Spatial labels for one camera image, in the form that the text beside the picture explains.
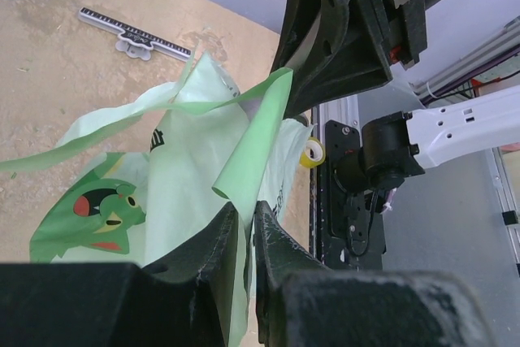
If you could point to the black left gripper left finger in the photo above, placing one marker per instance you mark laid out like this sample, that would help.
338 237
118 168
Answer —
182 299

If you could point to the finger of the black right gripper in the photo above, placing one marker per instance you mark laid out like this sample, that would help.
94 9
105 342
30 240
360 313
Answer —
304 94

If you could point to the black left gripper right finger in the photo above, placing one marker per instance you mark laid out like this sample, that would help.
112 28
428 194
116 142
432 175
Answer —
448 279

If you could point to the green cat litter bag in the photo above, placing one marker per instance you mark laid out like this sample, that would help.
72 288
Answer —
214 145

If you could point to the black white bag sealing strip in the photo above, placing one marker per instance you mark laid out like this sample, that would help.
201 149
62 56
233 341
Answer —
134 42

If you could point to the silver metal scoop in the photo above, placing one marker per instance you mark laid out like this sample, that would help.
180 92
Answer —
299 57

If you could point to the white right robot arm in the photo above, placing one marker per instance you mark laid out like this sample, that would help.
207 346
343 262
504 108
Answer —
338 48

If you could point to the yellow tape roll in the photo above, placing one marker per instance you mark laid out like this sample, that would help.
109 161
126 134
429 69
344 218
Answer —
314 153

